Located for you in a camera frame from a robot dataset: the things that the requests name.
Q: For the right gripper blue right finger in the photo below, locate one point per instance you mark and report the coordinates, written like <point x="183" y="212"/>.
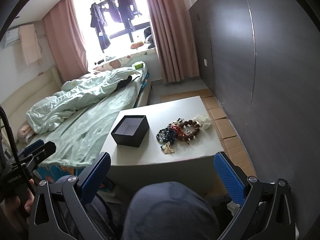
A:
<point x="232" y="177"/>

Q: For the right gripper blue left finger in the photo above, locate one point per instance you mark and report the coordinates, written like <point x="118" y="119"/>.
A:
<point x="91" y="178"/>

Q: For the black open jewelry box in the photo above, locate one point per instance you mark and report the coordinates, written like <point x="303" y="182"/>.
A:
<point x="131" y="130"/>

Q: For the person's left hand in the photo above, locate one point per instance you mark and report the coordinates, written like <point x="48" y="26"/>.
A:
<point x="10" y="208"/>

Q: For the flattened cardboard sheets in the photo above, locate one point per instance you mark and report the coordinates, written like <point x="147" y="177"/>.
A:
<point x="230" y="141"/>

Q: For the bed with green sheet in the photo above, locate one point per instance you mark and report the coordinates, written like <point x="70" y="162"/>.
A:
<point x="78" y="139"/>

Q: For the light green duvet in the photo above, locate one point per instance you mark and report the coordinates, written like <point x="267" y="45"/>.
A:
<point x="49" y="113"/>

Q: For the cream butterfly brooch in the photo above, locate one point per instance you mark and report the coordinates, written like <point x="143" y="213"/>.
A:
<point x="167" y="148"/>

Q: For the green tissue pack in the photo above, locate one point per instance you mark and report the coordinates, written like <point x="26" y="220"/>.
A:
<point x="138" y="65"/>

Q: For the cream hanging towel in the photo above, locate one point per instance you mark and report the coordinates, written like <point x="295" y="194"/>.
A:
<point x="30" y="46"/>

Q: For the white air conditioner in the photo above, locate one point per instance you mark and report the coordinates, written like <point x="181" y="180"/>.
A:
<point x="12" y="36"/>

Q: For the pink right curtain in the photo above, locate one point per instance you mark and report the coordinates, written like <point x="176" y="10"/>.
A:
<point x="173" y="35"/>

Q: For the pink curtain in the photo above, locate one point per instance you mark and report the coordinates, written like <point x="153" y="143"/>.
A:
<point x="65" y="40"/>
<point x="173" y="35"/>

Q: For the pink left curtain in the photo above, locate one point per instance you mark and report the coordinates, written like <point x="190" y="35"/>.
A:
<point x="65" y="40"/>

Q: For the dark hanging clothes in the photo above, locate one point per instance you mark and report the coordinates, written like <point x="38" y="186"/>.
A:
<point x="120" y="11"/>

